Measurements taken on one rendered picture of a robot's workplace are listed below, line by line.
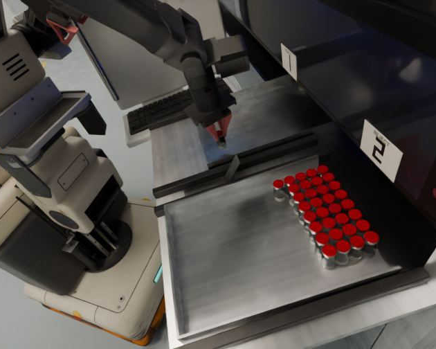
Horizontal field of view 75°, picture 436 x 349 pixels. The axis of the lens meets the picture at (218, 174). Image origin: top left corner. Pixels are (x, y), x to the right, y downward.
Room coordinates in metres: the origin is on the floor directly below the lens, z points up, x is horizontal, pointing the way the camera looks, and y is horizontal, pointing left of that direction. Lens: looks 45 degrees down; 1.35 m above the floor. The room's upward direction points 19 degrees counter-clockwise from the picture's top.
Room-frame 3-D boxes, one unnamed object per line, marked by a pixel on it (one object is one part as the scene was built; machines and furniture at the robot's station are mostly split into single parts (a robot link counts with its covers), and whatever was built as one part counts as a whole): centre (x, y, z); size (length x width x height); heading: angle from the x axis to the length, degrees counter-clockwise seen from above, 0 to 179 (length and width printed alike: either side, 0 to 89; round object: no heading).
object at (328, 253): (0.27, -0.12, 0.91); 0.18 x 0.02 x 0.05; 179
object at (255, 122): (0.61, -0.16, 0.90); 0.34 x 0.26 x 0.04; 89
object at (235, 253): (0.27, -0.04, 0.90); 0.34 x 0.26 x 0.04; 89
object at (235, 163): (0.44, 0.02, 0.91); 0.14 x 0.03 x 0.06; 89
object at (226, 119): (0.54, -0.03, 0.97); 0.07 x 0.07 x 0.09; 14
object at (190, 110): (0.54, -0.03, 1.05); 0.10 x 0.07 x 0.07; 104
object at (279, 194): (0.35, -0.10, 0.91); 0.02 x 0.02 x 0.05
